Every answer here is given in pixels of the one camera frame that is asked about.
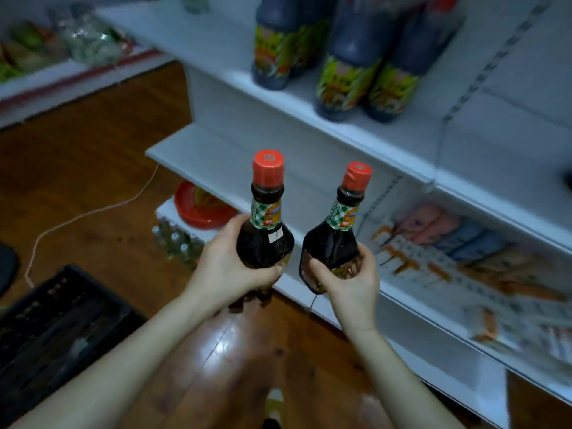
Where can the large dark sauce bottle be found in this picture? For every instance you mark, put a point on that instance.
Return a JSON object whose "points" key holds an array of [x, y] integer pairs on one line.
{"points": [[315, 31], [353, 62], [273, 44], [409, 71]]}

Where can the person's left thumb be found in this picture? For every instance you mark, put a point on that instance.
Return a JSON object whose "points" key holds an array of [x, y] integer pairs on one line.
{"points": [[263, 276]]}

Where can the white metal shelf unit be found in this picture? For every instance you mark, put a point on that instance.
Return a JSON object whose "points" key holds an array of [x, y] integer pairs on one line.
{"points": [[491, 142]]}

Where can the black plastic crate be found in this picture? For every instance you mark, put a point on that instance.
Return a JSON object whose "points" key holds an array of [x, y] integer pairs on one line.
{"points": [[53, 335]]}

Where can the dark sauce bottle red cap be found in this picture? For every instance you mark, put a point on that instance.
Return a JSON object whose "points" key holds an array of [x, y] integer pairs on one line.
{"points": [[333, 241], [264, 236]]}

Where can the pile of clear plastic bags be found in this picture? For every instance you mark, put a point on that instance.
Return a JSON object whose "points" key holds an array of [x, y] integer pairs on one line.
{"points": [[91, 37]]}

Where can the group of small clear bottles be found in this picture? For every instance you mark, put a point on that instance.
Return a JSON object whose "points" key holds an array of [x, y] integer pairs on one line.
{"points": [[176, 243]]}

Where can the white shelf with red strip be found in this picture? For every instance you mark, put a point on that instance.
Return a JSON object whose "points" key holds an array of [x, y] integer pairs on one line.
{"points": [[53, 87]]}

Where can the person's right thumb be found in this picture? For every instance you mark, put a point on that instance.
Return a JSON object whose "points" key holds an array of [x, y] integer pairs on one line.
{"points": [[325, 274]]}

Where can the person's right hand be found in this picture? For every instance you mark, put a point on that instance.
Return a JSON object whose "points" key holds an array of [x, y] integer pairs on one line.
{"points": [[355, 299]]}

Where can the person's right forearm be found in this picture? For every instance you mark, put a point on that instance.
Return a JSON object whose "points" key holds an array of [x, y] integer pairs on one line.
{"points": [[397, 384]]}

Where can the red plastic basin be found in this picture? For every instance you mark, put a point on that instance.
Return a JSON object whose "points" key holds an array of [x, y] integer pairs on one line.
{"points": [[190, 212]]}

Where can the person's green shoe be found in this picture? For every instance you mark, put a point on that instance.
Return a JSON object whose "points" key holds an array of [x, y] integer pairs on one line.
{"points": [[273, 406]]}

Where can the dark round object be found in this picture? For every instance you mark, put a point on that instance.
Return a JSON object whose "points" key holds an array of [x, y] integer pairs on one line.
{"points": [[5, 268]]}

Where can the pile of green packets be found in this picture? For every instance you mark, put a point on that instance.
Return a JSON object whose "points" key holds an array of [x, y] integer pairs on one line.
{"points": [[22, 51]]}

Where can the person's left forearm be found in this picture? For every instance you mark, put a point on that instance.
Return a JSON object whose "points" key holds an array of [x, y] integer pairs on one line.
{"points": [[120, 375]]}

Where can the person's left hand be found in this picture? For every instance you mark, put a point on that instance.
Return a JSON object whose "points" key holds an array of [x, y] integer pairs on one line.
{"points": [[219, 272]]}

